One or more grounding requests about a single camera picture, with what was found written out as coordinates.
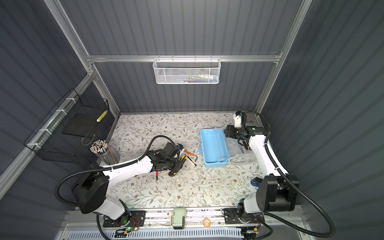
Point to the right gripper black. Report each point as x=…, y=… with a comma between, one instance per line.
x=229, y=133

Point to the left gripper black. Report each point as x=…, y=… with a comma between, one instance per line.
x=178, y=166

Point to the blue plastic tool box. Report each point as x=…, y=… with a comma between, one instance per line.
x=214, y=148

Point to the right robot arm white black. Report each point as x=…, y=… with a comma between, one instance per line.
x=274, y=193

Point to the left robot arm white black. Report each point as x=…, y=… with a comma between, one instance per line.
x=91, y=189

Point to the orange pencil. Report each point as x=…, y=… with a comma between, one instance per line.
x=191, y=154

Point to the cup of pencils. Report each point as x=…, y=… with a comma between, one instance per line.
x=104, y=152

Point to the yellow highlighter in basket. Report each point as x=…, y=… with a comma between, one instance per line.
x=100, y=118

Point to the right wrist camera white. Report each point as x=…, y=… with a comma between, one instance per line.
x=238, y=122

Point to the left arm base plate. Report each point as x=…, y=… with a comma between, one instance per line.
x=132, y=220

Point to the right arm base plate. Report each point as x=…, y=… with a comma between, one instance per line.
x=232, y=217

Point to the white slotted cable duct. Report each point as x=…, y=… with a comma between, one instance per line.
x=171, y=234

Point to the white mesh wall basket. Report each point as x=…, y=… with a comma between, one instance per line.
x=187, y=73

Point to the black wire wall basket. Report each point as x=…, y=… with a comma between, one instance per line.
x=67, y=135

